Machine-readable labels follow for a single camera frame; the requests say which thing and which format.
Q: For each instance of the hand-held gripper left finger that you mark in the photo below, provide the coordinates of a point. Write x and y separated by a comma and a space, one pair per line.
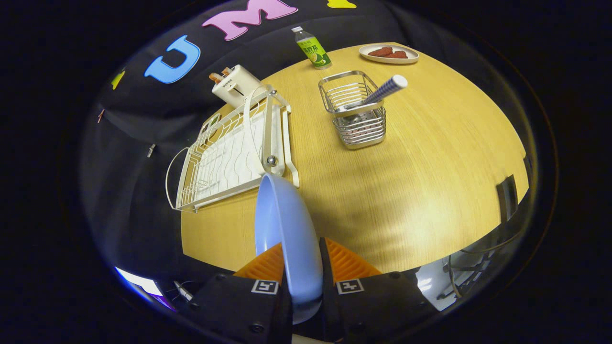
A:
239, 306

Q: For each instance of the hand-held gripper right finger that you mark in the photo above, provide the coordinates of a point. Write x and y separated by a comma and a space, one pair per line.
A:
373, 306

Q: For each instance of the blue plate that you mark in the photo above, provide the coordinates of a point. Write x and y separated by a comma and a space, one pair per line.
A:
291, 239

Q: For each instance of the small white oval plate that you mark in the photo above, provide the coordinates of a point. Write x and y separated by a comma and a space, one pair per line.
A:
411, 58

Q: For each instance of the lit monitor screen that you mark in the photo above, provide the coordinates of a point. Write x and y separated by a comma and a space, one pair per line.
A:
138, 282

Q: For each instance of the silver cloth clip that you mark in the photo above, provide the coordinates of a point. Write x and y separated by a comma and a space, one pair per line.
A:
151, 150

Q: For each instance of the white divided snack tray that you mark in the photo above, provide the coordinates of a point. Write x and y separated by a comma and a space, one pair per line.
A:
209, 125

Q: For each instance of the white toaster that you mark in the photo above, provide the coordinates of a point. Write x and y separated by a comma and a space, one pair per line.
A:
239, 83

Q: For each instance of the toast slice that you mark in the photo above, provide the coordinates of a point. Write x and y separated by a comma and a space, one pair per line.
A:
226, 70
216, 77

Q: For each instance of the red food piece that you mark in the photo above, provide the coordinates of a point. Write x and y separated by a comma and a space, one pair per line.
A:
398, 55
381, 51

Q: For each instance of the green tea bottle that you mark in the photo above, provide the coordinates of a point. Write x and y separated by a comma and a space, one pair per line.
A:
315, 50

